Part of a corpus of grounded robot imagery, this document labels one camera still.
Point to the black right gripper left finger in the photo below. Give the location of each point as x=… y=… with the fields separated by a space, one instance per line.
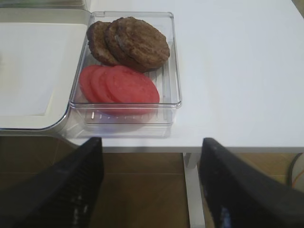
x=62 y=196

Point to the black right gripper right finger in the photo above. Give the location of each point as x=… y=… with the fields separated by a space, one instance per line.
x=239 y=196

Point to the clear lettuce and cheese container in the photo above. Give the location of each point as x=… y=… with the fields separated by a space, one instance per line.
x=48 y=4

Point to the white table leg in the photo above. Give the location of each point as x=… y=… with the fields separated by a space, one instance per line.
x=194 y=198

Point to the middle red tomato slice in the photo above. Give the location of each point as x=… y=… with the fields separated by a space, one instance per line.
x=98 y=85

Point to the red tomato slice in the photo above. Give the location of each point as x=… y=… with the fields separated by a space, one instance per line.
x=98 y=85
x=84 y=82
x=129 y=86

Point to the front red tomato slice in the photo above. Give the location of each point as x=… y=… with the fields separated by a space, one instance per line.
x=129 y=86

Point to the rear red tomato slice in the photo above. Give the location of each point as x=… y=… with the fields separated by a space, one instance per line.
x=84 y=82

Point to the clear patty and tomato container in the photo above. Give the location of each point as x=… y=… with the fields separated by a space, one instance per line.
x=128 y=119

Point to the white serving tray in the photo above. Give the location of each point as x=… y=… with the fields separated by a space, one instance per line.
x=39 y=54

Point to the rear brown meat patty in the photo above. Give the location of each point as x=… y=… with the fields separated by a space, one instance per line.
x=97 y=44

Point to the brown meat patty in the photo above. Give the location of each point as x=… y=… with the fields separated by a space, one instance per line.
x=97 y=44
x=137 y=44

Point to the front brown meat patty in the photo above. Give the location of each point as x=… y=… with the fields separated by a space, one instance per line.
x=137 y=44

